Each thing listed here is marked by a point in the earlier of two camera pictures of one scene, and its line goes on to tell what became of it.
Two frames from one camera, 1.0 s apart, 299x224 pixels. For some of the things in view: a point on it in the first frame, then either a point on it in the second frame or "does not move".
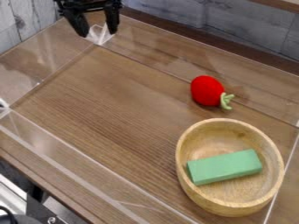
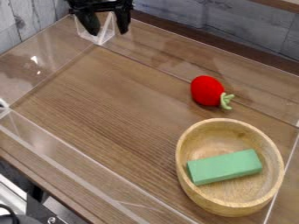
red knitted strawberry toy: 207,91 does not move
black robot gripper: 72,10 -> 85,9
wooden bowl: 230,166 does not move
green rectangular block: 224,167 does not move
